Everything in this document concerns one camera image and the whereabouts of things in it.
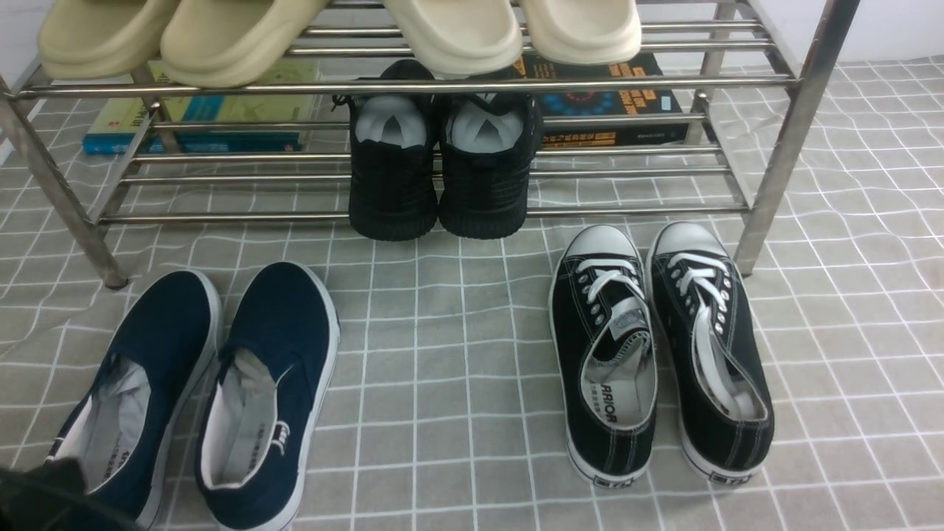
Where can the metal shoe rack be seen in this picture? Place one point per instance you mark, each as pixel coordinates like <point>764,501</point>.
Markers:
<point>741,50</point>

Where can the green blue book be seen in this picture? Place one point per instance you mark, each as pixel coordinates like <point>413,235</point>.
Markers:
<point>119,121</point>

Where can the black knit sneaker right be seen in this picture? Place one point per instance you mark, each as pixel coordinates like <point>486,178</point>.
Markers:
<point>488,142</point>

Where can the navy slip-on shoe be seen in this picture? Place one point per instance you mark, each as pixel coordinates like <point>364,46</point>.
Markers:
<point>274,369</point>
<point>122,429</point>

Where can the cream slipper far right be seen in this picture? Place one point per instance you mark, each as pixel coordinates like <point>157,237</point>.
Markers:
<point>584,32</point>

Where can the grey checked floor cloth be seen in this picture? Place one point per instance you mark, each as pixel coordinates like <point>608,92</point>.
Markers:
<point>445,409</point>

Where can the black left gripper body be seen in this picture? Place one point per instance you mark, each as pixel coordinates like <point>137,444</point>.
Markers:
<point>44,497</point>

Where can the black knit sneaker left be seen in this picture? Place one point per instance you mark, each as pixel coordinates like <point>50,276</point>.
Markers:
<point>392,140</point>

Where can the black knit sneaker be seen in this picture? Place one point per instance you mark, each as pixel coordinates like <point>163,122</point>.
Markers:
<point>392,140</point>
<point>488,142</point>

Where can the black lace-up sneaker left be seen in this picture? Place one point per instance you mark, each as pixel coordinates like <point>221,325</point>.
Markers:
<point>606,351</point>

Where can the black orange book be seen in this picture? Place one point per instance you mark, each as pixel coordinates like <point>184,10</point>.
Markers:
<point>612,103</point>

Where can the cream slipper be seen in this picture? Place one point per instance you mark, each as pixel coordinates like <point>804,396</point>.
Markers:
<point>459,38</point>
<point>584,32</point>

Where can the beige slipper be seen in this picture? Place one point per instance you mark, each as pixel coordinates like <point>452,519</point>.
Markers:
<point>223,44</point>
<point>92,40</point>

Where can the beige slipper far left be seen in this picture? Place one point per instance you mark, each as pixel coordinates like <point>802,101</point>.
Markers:
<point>92,40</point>

